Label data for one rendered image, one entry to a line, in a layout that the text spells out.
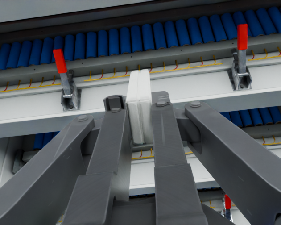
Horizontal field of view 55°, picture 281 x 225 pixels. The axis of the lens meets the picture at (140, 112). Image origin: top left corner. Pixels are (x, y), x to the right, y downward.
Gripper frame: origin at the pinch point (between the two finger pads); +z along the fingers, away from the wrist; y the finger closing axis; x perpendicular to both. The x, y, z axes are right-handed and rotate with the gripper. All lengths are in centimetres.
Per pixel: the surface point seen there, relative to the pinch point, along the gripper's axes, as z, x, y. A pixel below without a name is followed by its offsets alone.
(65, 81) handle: 21.4, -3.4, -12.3
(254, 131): 30.0, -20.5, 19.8
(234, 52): 25.0, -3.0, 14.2
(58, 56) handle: 21.3, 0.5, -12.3
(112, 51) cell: 28.4, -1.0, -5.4
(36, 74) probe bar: 25.8, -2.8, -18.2
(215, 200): 35, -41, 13
